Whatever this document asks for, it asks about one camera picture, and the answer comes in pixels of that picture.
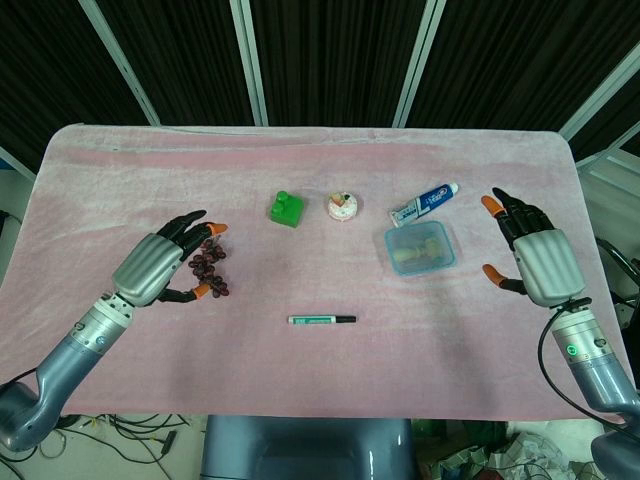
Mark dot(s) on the black ribbed partition panel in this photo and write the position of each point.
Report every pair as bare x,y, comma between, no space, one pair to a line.
525,60
185,60
335,60
50,75
620,125

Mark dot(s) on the crumpled white paper pile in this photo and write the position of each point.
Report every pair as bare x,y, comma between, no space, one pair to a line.
525,450

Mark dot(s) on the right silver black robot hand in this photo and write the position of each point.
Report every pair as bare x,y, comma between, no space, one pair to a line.
547,265

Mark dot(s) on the pink toy cake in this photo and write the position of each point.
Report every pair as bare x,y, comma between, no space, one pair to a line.
343,207

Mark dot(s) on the black marker cap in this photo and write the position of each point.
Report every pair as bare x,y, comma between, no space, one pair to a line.
346,318

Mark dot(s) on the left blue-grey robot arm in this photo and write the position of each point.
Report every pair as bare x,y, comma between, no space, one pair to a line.
60,362

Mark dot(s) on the blue-grey robot torso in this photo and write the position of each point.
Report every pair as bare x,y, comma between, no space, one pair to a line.
305,450

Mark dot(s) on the white partition post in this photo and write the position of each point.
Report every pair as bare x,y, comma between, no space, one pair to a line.
417,65
600,95
123,65
251,65

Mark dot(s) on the black metal chair frame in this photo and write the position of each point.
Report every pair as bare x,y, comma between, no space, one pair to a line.
620,270

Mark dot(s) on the blue white toothpaste tube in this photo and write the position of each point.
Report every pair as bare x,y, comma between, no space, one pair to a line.
425,202

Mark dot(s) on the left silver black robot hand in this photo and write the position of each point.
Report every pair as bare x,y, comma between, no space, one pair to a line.
145,265

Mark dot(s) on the green white marker pen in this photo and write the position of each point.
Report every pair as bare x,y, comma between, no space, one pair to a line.
312,320

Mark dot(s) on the clear box with blue lid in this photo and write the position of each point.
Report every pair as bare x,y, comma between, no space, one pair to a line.
420,248

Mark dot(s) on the pink table cloth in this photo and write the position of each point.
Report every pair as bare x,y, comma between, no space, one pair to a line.
320,360

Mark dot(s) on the white metal frame rail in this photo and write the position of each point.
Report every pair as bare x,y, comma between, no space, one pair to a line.
597,161

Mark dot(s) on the dark red grape bunch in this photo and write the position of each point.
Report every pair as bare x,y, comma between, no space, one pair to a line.
210,272

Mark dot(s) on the green toy building block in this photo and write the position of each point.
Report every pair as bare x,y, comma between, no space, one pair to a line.
286,212

